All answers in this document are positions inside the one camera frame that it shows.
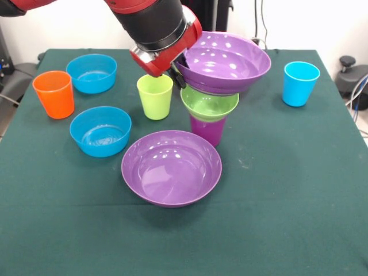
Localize green ribbed bowl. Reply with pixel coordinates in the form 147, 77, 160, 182
180, 85, 240, 122

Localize black equipment box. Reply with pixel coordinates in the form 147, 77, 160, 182
0, 25, 15, 87

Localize purple cup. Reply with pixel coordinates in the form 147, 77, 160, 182
189, 113, 227, 148

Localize dark green tablecloth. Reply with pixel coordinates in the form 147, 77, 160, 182
0, 48, 368, 276

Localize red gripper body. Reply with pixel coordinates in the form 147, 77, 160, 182
129, 5, 203, 78

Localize dark grey base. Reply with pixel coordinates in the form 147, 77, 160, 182
335, 64, 368, 100

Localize purple bowl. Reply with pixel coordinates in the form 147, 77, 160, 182
174, 31, 272, 96
121, 130, 223, 209

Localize lime green cup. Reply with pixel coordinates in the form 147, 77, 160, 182
136, 74, 174, 121

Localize orange cup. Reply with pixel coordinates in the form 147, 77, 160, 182
32, 70, 75, 120

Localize blue bowl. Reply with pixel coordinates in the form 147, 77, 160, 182
66, 53, 118, 94
69, 106, 132, 158

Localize black knob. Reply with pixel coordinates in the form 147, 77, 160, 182
338, 55, 358, 76

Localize blue cup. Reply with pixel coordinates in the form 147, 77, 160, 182
282, 61, 321, 108

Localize black wall cable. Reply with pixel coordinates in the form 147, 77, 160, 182
251, 0, 269, 49

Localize grey chair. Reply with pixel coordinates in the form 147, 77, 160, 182
0, 62, 39, 105

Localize blue and grey cables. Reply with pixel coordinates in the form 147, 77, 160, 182
344, 73, 368, 136

